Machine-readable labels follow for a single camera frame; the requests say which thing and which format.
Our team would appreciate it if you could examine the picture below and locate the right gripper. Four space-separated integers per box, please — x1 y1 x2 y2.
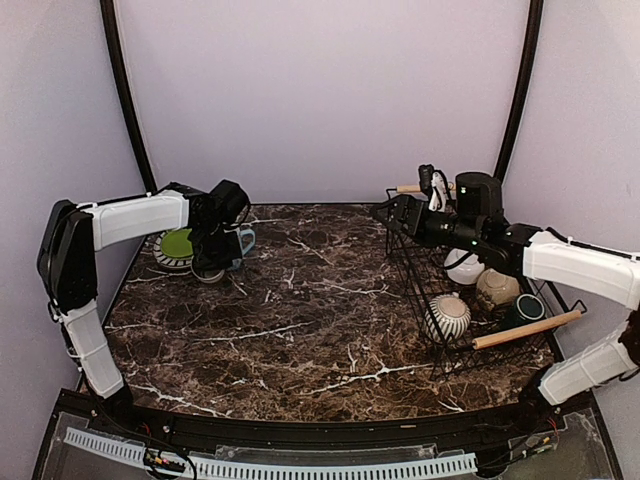
370 193 484 252

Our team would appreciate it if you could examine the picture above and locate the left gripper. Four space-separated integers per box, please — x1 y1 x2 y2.
192 221 242 271

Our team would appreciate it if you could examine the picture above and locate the brown ceramic cup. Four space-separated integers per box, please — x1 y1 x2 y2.
190 262 226 284

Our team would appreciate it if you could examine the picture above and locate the light blue mug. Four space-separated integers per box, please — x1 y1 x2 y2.
228 228 256 271

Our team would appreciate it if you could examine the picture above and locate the lime green plastic plate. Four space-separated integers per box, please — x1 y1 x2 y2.
160 229 193 259

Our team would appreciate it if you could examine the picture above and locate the white blue striped plate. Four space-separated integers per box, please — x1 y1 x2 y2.
152 229 193 271

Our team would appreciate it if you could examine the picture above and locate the dark green cup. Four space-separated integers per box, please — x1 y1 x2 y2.
500 294 545 330

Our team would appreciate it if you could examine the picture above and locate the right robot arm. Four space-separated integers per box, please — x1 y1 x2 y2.
371 194 639 434

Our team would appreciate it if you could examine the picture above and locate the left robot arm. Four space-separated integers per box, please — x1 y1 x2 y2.
37 180 251 399

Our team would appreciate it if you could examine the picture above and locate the grey deer pattern plate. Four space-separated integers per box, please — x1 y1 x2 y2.
152 231 191 272

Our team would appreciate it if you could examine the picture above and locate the white ceramic bowl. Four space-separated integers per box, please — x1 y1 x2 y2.
443 249 485 286

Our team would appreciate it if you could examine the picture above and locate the striped ceramic bowl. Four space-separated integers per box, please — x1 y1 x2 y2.
425 293 471 344

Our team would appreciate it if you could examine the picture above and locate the beige ceramic bowl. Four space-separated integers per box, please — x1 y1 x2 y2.
476 269 521 311

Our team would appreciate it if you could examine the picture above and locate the rear wooden rack handle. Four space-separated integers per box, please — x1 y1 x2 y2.
394 184 456 194

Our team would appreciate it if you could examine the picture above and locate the wooden rack handle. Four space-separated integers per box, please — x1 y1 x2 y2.
394 184 456 194
472 310 583 350

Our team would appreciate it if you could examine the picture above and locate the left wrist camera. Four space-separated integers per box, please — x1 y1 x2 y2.
209 179 251 227

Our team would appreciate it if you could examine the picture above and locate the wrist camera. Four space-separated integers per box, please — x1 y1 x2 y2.
209 179 251 227
417 163 504 229

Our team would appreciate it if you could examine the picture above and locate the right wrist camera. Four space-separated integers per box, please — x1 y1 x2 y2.
417 163 504 229

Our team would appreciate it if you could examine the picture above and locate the black wire dish rack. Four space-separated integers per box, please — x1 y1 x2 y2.
371 195 568 379

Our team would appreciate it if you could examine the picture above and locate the front wooden rack handle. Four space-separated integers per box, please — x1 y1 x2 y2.
472 310 583 350

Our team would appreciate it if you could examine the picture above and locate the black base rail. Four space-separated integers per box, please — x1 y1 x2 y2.
52 387 599 454

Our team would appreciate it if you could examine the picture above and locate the white slotted cable duct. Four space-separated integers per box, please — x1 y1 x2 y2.
64 427 477 479

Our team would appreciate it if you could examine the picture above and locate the right black frame post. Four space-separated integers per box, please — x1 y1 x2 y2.
493 0 544 182

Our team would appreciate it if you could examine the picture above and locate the black frame post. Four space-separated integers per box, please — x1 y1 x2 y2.
493 0 544 182
99 0 157 191

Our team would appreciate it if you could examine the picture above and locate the left black frame post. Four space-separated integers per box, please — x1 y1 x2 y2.
99 0 157 191

